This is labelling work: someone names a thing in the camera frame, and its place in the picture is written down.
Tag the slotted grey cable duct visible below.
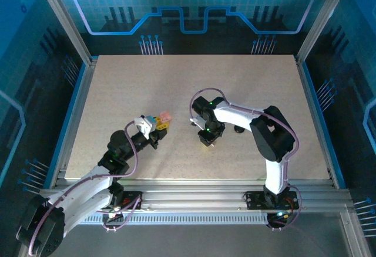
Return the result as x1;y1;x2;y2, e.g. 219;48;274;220
82;213;270;226

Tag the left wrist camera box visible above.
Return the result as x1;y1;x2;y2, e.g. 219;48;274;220
133;114;159;141

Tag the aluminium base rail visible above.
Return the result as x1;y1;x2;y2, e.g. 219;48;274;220
38;179;353;211

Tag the aluminium side rail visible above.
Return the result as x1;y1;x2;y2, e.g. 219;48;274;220
295;56;347;190
48;57;98;189

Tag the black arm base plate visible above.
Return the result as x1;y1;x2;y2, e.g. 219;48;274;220
243;190;300;211
110;190;145;211

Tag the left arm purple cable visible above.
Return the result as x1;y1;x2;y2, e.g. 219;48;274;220
28;120;145;256

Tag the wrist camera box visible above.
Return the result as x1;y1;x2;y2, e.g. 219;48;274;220
189;115;207;128
133;114;159;141

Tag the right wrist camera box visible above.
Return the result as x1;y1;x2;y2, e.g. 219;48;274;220
189;115;207;128

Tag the aluminium frame post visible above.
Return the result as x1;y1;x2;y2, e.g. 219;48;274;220
32;0;98;66
294;0;354;66

